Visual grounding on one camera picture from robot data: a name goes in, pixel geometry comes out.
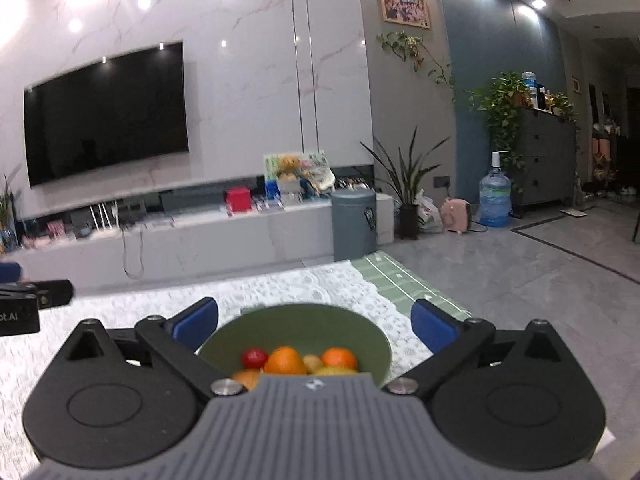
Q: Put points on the hanging vine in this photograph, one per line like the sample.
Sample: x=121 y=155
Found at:
x=415 y=50

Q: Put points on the white router with antennas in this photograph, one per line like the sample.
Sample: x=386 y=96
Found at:
x=105 y=217

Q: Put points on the framed picture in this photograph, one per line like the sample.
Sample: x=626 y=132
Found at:
x=404 y=8

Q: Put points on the blue water jug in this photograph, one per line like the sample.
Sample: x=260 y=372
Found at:
x=495 y=195

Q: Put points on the orange mandarin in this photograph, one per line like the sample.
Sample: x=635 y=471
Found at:
x=285 y=361
x=246 y=380
x=340 y=358

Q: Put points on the brown teddy bear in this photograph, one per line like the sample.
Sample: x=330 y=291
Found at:
x=290 y=167

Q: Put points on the trailing green plant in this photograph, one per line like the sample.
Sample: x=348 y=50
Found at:
x=500 y=105

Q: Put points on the white marble television console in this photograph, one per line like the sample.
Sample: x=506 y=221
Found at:
x=225 y=240

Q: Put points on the red box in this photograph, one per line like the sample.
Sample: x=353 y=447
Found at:
x=237 y=201

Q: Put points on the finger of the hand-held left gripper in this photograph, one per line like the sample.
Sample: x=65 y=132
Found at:
x=50 y=294
x=10 y=272

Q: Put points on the cluttered shelf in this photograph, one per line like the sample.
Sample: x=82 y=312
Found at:
x=607 y=155

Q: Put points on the yellow-green mango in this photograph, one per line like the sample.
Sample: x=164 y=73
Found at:
x=335 y=372

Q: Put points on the red tomato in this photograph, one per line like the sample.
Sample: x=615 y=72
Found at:
x=254 y=358

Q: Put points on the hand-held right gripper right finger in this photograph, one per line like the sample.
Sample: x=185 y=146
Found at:
x=435 y=327

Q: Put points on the white plastic bag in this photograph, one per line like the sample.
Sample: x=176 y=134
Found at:
x=429 y=212

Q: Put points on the grey-green drawer cabinet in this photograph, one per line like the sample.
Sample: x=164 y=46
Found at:
x=545 y=160

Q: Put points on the long-leaved potted plant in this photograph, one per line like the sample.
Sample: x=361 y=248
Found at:
x=407 y=185

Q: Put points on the floor scale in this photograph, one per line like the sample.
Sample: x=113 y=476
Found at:
x=577 y=212

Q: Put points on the grey trash bin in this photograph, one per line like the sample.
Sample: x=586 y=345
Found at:
x=354 y=227

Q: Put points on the green colander bowl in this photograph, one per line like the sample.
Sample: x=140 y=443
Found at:
x=300 y=325

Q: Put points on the white lace tablecloth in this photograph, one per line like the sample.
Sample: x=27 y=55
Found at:
x=300 y=285

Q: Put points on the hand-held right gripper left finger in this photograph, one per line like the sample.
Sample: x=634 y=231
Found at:
x=192 y=325

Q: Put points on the brown kiwi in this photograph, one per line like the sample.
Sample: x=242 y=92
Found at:
x=312 y=363

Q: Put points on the group of bottles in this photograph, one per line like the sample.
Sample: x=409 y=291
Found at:
x=545 y=95

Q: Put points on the pink heater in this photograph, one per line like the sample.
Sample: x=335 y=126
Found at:
x=457 y=215

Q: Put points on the leafy plant in glass vase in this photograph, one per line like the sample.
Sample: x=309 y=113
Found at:
x=7 y=215

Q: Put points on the black wall television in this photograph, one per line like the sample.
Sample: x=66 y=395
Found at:
x=105 y=120

